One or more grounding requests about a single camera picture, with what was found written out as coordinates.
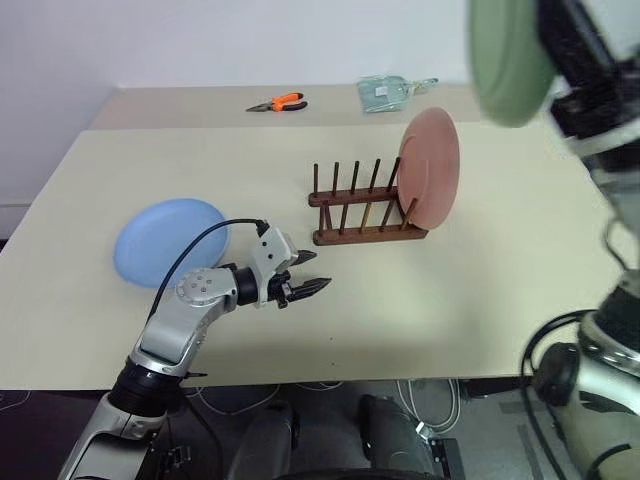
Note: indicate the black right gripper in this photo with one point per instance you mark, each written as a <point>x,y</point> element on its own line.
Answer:
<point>595,112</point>

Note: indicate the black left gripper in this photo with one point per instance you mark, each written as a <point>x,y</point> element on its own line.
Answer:
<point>281,292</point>

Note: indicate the green plate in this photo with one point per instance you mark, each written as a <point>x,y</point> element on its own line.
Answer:
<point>505,65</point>

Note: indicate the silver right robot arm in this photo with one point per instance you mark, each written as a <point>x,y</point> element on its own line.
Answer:
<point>607,380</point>

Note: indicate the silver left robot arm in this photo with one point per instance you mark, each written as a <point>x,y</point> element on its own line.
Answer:
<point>170,330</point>

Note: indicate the wooden dish rack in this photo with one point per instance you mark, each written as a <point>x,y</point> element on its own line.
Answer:
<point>370,235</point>

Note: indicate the blue plate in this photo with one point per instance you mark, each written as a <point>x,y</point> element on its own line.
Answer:
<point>160,240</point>

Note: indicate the pink plate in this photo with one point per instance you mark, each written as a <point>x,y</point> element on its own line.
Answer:
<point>432,170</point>

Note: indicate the dark rounded shape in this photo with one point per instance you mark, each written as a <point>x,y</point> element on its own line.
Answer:
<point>265,442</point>
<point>395,435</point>

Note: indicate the clear plastic bag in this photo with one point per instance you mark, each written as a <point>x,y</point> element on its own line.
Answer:
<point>382,94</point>

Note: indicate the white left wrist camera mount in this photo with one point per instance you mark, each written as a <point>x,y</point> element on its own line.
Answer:
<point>267,252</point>

